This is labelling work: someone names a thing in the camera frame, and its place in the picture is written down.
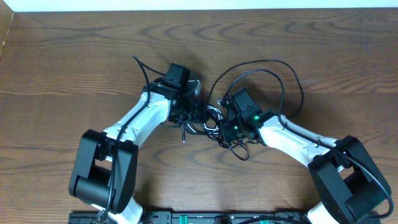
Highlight black usb cable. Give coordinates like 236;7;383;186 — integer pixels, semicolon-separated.
161;59;305;162

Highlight white usb cable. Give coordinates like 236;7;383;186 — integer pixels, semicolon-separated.
200;105;225;133

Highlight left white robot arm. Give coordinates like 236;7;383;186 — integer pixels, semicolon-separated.
68;63;204;223

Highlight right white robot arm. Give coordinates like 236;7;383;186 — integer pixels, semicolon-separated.
219;89;391;223

